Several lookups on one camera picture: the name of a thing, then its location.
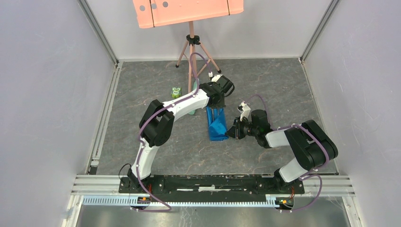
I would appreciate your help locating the green owl toy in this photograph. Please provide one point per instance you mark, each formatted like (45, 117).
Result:
(176, 92)

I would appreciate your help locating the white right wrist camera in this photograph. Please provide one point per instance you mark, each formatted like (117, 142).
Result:
(244, 110)

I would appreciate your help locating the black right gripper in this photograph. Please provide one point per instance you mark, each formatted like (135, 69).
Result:
(234, 132)

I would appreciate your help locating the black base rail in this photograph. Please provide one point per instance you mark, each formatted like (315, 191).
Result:
(211, 188)

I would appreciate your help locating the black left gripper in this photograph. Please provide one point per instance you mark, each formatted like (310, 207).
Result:
(220, 105)

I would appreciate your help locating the pink music stand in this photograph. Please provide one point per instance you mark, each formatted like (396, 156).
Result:
(155, 13)

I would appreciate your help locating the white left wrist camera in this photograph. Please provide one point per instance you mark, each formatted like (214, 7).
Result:
(214, 77)

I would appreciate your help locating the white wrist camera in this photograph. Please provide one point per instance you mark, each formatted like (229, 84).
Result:
(244, 110)
(214, 77)

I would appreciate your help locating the blue cloth napkin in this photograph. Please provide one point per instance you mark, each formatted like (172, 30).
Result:
(217, 129)

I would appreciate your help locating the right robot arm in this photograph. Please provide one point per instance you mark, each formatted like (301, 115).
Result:
(310, 145)

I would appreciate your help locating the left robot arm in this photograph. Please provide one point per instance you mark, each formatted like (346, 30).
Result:
(157, 122)

